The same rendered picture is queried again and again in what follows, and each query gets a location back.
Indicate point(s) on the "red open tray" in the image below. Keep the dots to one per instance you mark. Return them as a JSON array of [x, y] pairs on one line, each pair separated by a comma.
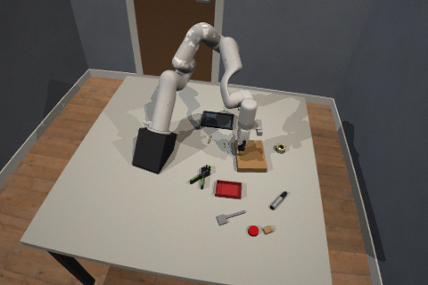
[[227, 189]]

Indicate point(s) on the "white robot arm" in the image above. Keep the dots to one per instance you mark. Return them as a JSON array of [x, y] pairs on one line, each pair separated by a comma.
[[170, 81]]

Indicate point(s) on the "red button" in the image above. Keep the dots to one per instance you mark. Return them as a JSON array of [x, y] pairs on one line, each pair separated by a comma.
[[253, 230]]

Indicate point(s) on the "brown wooden board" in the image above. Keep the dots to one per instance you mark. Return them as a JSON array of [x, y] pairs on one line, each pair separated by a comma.
[[253, 158]]

